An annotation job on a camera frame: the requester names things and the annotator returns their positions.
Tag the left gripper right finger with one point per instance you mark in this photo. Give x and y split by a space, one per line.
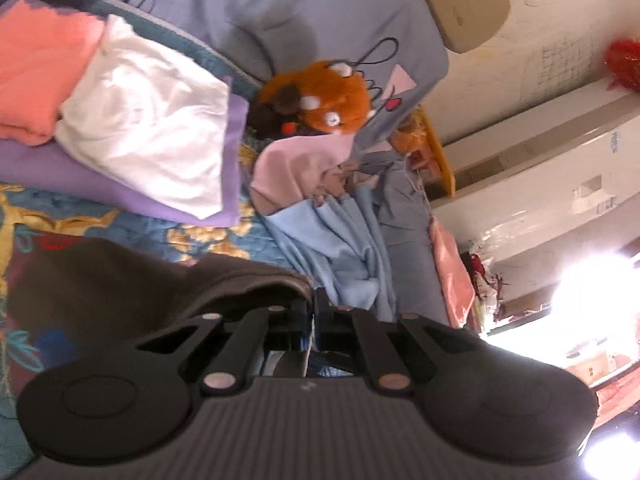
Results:
356 333

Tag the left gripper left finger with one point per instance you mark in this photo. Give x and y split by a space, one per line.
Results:
270 341

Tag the grey garment with pink cuffs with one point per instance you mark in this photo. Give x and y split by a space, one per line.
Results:
69 296

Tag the light blue garment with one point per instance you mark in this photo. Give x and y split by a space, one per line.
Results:
338 243

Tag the salmon towel on armrest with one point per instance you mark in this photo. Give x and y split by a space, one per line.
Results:
454 279

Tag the pink cloth under plush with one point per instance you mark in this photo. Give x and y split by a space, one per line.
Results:
292 170

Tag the orange plastic bag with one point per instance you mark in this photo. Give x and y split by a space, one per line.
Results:
408 138

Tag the yellow flat board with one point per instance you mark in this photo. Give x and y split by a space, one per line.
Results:
431 155

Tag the white air conditioner unit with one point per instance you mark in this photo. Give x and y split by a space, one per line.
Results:
544 172

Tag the red panda plush toy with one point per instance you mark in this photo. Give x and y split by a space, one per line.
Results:
325 97

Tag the folded white garment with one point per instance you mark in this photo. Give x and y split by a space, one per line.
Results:
150 118

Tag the blue floral quilted blanket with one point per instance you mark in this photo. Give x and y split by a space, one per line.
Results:
43 202

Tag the folded purple garment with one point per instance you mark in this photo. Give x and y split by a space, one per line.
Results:
100 179

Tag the grey printed sofa cover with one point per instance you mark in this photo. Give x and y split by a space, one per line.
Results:
396 46

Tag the folded coral pink garment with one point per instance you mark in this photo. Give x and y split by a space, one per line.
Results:
44 52

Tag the red hanging decoration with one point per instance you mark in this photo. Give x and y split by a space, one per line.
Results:
622 59

